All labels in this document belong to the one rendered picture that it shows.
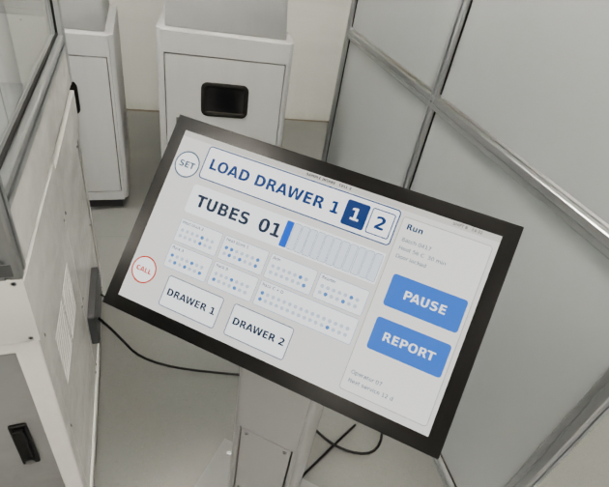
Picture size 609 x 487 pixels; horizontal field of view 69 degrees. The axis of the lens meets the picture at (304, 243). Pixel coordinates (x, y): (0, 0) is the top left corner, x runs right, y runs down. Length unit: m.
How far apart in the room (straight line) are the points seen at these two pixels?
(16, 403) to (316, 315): 0.69
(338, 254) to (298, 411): 0.35
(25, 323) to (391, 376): 0.62
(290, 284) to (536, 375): 0.84
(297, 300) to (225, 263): 0.12
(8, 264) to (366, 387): 0.57
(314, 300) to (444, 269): 0.18
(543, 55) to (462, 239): 0.79
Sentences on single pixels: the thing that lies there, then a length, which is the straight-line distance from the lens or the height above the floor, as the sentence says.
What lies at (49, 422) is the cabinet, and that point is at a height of 0.54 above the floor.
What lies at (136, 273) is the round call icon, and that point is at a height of 1.01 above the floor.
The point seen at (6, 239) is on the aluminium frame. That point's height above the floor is 1.03.
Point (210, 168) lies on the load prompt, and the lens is 0.68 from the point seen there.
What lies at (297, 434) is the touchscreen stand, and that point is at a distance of 0.91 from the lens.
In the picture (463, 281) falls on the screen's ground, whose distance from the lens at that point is 0.60.
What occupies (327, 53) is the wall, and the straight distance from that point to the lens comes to 4.02.
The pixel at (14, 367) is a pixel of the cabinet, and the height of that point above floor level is 0.72.
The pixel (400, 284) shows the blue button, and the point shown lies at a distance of 0.60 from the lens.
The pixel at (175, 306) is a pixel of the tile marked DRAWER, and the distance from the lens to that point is 0.67.
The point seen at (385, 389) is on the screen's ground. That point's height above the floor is 1.00.
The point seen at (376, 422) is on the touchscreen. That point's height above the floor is 0.97.
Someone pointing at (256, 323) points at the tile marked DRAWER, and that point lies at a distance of 0.63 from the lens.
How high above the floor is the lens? 1.47
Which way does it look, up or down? 36 degrees down
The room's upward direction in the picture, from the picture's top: 11 degrees clockwise
